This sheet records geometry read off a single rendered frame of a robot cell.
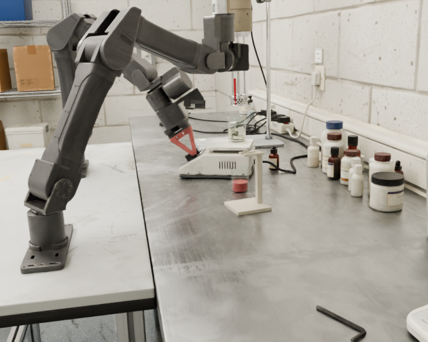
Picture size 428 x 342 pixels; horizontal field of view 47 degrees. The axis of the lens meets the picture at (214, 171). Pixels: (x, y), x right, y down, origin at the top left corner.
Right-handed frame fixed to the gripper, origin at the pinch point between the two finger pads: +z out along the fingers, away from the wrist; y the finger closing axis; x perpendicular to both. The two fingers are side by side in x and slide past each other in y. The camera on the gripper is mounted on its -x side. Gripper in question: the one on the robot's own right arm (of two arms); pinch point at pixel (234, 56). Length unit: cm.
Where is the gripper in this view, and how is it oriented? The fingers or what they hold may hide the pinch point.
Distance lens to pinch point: 136.5
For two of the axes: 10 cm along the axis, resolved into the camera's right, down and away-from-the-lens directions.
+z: 2.0, -2.6, 9.5
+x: 0.4, 9.7, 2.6
